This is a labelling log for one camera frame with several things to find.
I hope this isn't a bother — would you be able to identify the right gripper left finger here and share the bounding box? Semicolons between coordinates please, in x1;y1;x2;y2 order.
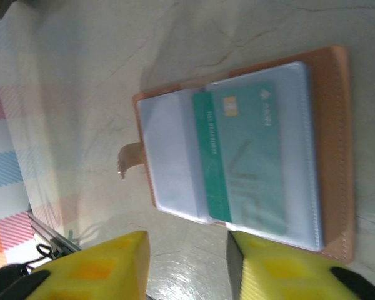
0;230;151;300

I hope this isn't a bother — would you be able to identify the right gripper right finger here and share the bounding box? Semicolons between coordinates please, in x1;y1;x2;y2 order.
226;231;375;300

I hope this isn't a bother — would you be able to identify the teal credit card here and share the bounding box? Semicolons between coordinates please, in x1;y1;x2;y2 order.
191;80;291;238

